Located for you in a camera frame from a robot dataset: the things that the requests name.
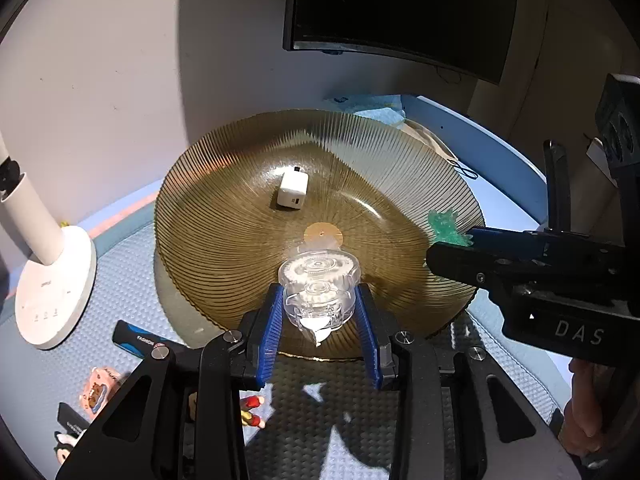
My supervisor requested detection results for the beige face mask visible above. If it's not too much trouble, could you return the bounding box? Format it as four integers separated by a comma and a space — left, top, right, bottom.
399, 119, 478, 180

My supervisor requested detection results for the black monitor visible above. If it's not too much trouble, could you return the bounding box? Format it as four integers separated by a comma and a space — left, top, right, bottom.
283, 0, 518, 84

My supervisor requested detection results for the person's right hand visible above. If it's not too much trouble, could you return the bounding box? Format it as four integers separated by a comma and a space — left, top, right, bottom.
557, 357, 640, 461

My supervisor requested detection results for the clear correction tape dispenser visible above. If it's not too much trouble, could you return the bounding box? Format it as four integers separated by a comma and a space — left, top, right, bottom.
278, 248, 361, 347

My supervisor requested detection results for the black fashion lighter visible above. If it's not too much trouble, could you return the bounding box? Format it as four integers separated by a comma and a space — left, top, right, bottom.
112, 320, 202, 366

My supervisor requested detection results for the blue textured desk mat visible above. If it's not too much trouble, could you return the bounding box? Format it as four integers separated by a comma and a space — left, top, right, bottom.
0, 219, 566, 480

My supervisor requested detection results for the black-haired chibi figurine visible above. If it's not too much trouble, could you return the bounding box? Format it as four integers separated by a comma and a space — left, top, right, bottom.
54, 431, 79, 464

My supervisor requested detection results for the long black lighter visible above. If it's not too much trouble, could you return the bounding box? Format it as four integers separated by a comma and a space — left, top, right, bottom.
56, 402, 89, 437

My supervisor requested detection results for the white USB charger cube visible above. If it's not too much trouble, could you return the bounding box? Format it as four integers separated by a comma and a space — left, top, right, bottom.
277, 167, 309, 210

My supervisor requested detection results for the small red-dressed figurine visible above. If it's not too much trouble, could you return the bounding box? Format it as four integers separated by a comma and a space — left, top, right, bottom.
240, 396, 266, 429

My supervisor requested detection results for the white desk lamp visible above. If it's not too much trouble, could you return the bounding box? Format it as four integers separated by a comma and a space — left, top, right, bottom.
1, 146, 96, 350

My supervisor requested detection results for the amber ribbed glass plate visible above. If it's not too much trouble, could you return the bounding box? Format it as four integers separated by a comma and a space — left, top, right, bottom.
155, 110, 484, 336

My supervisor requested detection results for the pink playing card box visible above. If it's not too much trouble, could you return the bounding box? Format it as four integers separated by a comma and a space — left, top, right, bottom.
78, 366, 122, 420

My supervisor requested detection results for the green spiky toy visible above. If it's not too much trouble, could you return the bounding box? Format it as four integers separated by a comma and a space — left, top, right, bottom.
427, 209, 473, 247

